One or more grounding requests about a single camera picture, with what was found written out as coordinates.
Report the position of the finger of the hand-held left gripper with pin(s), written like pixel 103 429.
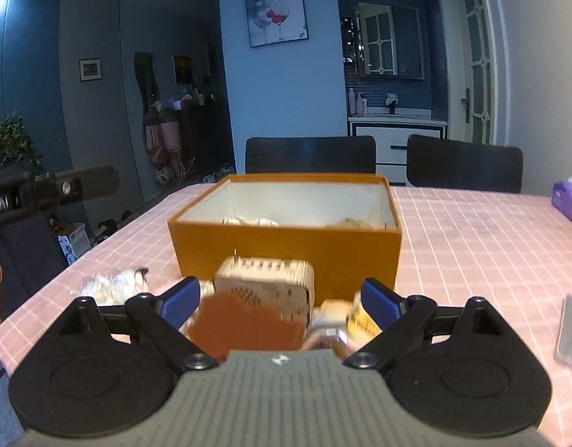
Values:
pixel 81 184

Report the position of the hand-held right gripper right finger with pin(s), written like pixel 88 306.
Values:
pixel 381 300

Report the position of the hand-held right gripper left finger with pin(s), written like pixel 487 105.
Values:
pixel 181 300

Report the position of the orange-brown cloth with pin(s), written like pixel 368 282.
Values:
pixel 248 330

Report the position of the orange cardboard box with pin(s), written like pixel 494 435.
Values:
pixel 276 251

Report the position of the snack packet with yellow label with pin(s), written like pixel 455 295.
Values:
pixel 360 326

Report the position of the cardboard box with blue print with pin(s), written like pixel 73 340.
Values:
pixel 74 242

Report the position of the green potted plant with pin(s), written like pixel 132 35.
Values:
pixel 13 139

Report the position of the crumpled clear plastic package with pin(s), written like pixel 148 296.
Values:
pixel 111 284

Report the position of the wooden radio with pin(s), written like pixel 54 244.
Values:
pixel 272 284

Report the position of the hanging pink bags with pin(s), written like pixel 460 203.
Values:
pixel 167 142

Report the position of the pink checked tablecloth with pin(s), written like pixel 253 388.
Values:
pixel 477 260

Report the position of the small framed picture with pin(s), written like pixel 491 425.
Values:
pixel 90 70

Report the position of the dark sideboard cabinet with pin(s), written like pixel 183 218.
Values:
pixel 207 135

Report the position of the white vanity cabinet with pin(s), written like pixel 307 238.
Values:
pixel 397 149

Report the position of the black chair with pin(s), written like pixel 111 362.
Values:
pixel 309 156
pixel 463 165

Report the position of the flat white-framed mirror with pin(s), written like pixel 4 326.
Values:
pixel 570 330

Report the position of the black faucet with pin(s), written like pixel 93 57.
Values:
pixel 391 105

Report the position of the pink bottle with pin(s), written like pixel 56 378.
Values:
pixel 351 102
pixel 360 105

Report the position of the purple tissue pack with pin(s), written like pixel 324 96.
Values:
pixel 567 200

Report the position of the mirror cabinet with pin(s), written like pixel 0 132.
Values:
pixel 390 42

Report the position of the white glazed door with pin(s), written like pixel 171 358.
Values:
pixel 474 56

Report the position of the wavy wall mirror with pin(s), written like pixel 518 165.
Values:
pixel 145 84

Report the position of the dark wall picture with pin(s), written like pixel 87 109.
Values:
pixel 182 70

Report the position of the wine glass wall picture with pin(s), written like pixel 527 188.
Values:
pixel 275 9

